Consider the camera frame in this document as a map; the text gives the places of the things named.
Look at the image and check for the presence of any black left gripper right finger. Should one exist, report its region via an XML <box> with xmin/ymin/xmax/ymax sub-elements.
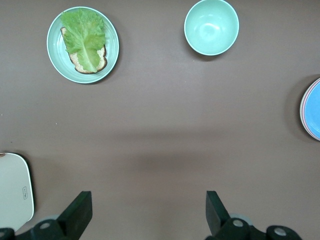
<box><xmin>204</xmin><ymin>190</ymin><xmax>304</xmax><ymax>240</ymax></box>

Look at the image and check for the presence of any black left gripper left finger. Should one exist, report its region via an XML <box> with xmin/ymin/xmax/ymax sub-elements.
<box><xmin>0</xmin><ymin>191</ymin><xmax>93</xmax><ymax>240</ymax></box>

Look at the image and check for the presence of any blue shallow plate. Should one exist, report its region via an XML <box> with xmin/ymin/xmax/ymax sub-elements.
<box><xmin>303</xmin><ymin>81</ymin><xmax>320</xmax><ymax>140</ymax></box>

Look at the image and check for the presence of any white rounded board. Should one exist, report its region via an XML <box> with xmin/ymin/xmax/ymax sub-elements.
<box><xmin>0</xmin><ymin>152</ymin><xmax>37</xmax><ymax>232</ymax></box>

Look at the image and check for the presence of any brown table cover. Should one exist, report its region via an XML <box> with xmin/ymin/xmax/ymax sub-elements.
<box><xmin>0</xmin><ymin>0</ymin><xmax>320</xmax><ymax>240</ymax></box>

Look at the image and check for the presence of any beige shallow plate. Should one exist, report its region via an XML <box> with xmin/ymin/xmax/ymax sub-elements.
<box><xmin>299</xmin><ymin>76</ymin><xmax>320</xmax><ymax>142</ymax></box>

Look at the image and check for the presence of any bread slice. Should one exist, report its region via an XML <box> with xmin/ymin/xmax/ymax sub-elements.
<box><xmin>59</xmin><ymin>26</ymin><xmax>108</xmax><ymax>75</ymax></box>

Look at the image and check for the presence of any green shallow plate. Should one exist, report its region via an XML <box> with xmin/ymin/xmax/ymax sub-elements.
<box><xmin>46</xmin><ymin>6</ymin><xmax>120</xmax><ymax>85</ymax></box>

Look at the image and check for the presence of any green lettuce leaf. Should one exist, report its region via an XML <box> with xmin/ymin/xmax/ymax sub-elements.
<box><xmin>60</xmin><ymin>8</ymin><xmax>107</xmax><ymax>73</ymax></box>

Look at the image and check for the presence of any green deep bowl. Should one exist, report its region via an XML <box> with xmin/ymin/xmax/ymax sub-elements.
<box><xmin>184</xmin><ymin>0</ymin><xmax>240</xmax><ymax>56</ymax></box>

